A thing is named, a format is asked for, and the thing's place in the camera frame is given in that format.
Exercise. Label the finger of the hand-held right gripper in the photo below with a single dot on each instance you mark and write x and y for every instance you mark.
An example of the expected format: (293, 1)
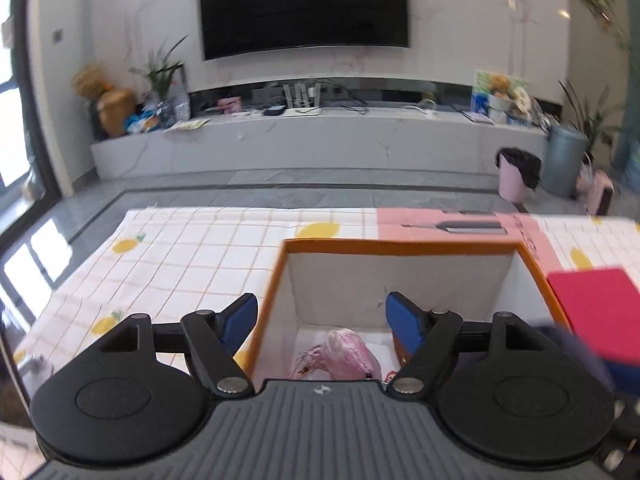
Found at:
(625, 375)

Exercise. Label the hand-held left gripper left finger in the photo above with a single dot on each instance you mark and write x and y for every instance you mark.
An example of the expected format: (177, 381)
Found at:
(240, 322)

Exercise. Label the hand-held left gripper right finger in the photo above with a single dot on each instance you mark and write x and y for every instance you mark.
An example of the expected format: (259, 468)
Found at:
(402, 322)

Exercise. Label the orange-edged cardboard box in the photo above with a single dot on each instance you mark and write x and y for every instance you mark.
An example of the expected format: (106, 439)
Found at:
(400, 280)

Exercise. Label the pink plush toy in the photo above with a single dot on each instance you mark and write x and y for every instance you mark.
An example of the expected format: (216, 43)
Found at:
(350, 355)

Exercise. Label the red cardboard box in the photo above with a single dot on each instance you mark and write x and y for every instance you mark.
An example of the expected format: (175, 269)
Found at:
(595, 310)

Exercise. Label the checkered lemon print bedsheet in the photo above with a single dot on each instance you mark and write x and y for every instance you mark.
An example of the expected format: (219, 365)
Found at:
(175, 270)

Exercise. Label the pink printed cardboard sheet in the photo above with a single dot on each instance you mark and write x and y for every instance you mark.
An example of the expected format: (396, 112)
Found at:
(390, 232)

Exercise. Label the pink space heater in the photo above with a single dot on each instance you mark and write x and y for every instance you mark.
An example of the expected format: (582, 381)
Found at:
(600, 195)

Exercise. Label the pink trash bin black liner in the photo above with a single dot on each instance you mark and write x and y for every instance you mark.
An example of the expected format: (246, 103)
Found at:
(517, 175)

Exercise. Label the grey marble tv counter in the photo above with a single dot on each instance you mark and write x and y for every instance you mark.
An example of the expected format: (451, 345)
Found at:
(325, 140)

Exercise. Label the yellow paper booklet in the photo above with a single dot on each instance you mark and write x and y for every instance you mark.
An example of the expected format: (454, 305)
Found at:
(187, 125)

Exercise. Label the small black device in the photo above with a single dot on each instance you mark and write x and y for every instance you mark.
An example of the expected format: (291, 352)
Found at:
(274, 111)

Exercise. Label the small pink box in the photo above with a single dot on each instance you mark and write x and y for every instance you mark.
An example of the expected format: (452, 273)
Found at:
(230, 105)

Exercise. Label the grey metal bin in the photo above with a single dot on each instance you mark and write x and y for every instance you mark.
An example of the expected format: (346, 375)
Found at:
(565, 160)

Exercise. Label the pile of snack packets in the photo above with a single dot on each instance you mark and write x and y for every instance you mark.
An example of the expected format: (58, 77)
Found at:
(147, 119)

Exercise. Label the white router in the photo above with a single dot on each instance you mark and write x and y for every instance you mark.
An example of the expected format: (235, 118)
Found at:
(300, 96)

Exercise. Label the brown vase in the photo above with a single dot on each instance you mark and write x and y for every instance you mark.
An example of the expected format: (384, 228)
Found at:
(114, 110)

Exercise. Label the framed flower picture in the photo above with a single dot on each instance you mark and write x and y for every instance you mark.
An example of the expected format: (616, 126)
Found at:
(500, 95)

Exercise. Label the potted green plant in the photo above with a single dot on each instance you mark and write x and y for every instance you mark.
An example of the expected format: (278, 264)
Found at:
(592, 115)

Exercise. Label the potted long-leaf plant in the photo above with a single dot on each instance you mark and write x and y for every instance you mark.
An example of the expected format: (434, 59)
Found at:
(162, 70)

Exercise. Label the hanging vine plant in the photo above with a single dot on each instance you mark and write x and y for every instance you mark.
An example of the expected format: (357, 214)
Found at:
(602, 0)

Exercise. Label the black glass door frame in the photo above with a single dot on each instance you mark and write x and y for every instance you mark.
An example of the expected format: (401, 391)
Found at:
(35, 110)

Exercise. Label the black wall television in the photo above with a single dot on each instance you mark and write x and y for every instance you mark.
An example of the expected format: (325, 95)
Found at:
(302, 5)

